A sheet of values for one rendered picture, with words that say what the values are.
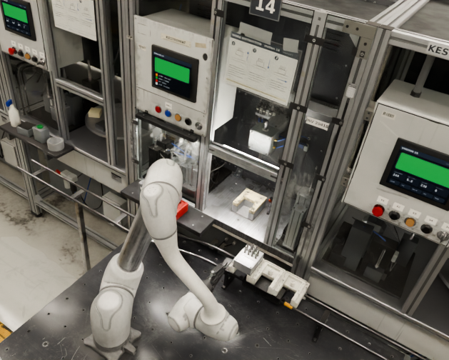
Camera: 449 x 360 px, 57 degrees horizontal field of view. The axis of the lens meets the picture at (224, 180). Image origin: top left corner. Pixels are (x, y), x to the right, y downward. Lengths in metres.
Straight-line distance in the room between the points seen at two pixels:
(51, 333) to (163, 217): 0.90
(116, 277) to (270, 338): 0.75
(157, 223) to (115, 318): 0.53
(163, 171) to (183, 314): 0.61
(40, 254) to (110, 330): 1.63
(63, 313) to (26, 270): 1.19
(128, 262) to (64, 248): 1.57
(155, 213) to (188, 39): 0.79
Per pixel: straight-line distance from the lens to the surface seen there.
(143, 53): 2.02
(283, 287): 2.03
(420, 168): 1.59
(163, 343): 1.99
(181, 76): 1.87
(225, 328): 1.71
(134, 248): 1.75
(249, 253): 2.02
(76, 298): 2.17
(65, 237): 3.44
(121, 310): 1.79
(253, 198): 2.25
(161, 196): 1.37
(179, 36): 1.86
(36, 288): 3.15
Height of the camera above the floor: 2.38
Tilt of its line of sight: 37 degrees down
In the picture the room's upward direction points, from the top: 7 degrees clockwise
